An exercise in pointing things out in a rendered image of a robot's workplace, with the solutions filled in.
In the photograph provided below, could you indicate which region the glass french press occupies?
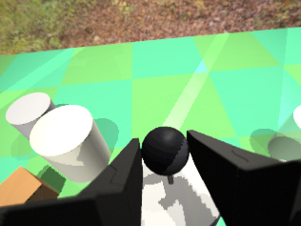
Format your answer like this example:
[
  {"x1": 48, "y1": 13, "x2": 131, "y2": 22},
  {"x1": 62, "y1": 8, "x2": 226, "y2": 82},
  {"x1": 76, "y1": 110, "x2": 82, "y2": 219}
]
[{"x1": 141, "y1": 126, "x2": 221, "y2": 226}]

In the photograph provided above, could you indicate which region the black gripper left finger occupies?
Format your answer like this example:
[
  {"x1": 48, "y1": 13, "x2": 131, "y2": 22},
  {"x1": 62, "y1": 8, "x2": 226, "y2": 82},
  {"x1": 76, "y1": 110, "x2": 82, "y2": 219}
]
[{"x1": 0, "y1": 137, "x2": 143, "y2": 226}]

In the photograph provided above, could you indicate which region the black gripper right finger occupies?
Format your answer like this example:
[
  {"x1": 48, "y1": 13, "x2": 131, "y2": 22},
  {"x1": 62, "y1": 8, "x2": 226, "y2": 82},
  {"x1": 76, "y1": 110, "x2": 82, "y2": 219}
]
[{"x1": 186, "y1": 130, "x2": 301, "y2": 226}]

